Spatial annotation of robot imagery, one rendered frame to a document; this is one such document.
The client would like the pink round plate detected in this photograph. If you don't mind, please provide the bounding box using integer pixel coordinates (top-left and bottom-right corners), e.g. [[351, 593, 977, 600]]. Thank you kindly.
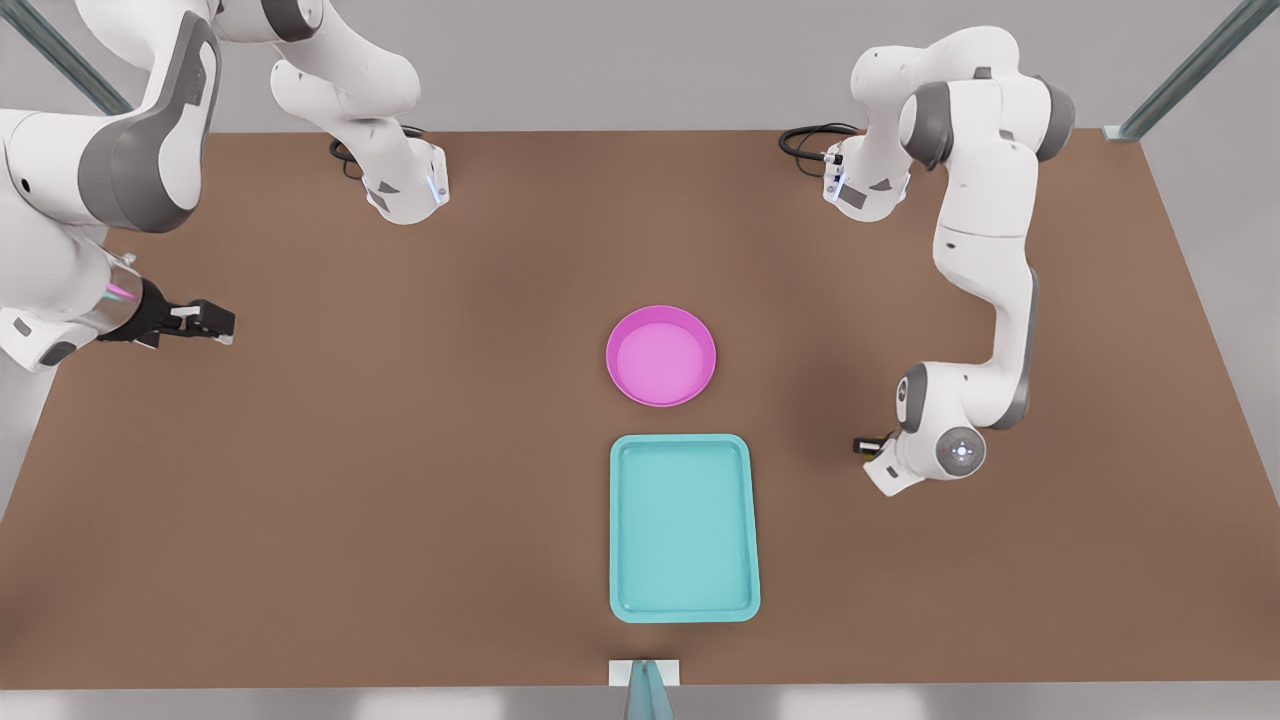
[[606, 305, 718, 408]]

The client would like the silver frame post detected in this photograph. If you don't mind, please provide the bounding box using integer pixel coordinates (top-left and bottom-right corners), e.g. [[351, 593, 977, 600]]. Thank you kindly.
[[1102, 0, 1280, 143], [0, 0, 133, 117], [609, 658, 682, 720]]

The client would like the teal rectangular tray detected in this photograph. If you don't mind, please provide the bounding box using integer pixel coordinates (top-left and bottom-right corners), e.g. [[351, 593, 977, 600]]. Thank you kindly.
[[609, 433, 762, 624]]

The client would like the black cable loop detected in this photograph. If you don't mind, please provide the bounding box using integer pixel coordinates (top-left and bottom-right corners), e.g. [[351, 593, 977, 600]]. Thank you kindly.
[[329, 124, 428, 183], [778, 123, 863, 180]]

